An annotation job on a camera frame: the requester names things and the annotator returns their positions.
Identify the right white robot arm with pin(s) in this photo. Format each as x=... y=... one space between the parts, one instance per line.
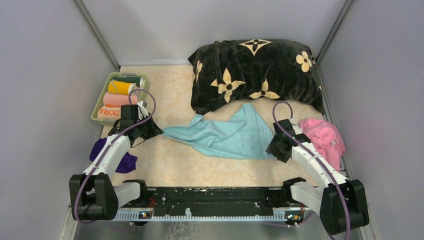
x=341 y=203

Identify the black floral blanket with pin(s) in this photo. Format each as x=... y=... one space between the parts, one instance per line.
x=276 y=69

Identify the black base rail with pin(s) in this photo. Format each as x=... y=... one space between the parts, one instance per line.
x=268 y=204

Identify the light blue towel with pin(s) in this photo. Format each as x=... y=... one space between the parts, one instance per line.
x=245 y=136

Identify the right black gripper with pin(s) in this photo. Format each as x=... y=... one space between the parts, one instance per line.
x=271 y=149

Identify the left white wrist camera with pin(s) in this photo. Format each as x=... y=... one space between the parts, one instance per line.
x=142 y=111

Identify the green plastic basket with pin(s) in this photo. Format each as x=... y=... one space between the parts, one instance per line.
x=99 y=104

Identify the yellow rolled towel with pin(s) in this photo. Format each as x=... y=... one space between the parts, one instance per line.
x=120 y=87

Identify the pink rolled towel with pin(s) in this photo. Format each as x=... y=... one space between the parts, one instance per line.
x=117 y=100

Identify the purple towel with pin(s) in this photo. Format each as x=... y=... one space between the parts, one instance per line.
x=127 y=163

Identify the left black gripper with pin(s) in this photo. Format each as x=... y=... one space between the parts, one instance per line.
x=154 y=130

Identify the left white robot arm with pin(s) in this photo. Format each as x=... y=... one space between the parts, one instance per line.
x=92 y=194

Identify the dark green rolled towel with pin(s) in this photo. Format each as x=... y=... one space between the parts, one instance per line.
x=137 y=80

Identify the orange DORA rolled towel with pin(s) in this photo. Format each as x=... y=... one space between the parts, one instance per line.
x=109 y=113

